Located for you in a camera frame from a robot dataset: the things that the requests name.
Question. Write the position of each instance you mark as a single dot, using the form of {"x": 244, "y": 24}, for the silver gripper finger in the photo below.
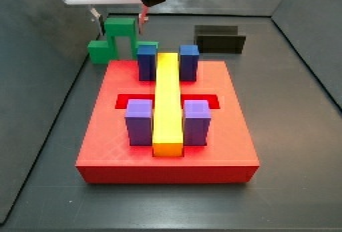
{"x": 141, "y": 18}
{"x": 96, "y": 19}

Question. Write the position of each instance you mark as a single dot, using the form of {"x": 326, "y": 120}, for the green arch-shaped block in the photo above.
{"x": 103, "y": 50}

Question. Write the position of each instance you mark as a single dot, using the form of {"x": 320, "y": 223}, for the red board with slots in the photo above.
{"x": 109, "y": 160}

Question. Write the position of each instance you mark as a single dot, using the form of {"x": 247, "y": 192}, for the blue block left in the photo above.
{"x": 147, "y": 62}

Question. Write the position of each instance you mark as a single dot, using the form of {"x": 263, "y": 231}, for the blue block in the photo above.
{"x": 147, "y": 62}
{"x": 188, "y": 58}

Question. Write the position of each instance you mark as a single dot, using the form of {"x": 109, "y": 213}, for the blue block right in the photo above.
{"x": 188, "y": 58}

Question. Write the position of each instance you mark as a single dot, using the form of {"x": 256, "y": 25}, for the purple block left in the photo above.
{"x": 139, "y": 122}

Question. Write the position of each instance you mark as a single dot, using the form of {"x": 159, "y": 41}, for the purple block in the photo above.
{"x": 196, "y": 122}
{"x": 139, "y": 122}

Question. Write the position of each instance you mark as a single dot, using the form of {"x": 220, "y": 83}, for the long yellow block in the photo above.
{"x": 167, "y": 135}

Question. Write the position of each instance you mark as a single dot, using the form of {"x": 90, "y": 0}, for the purple block right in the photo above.
{"x": 196, "y": 122}

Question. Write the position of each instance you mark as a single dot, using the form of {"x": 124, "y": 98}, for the black angled bracket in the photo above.
{"x": 217, "y": 39}

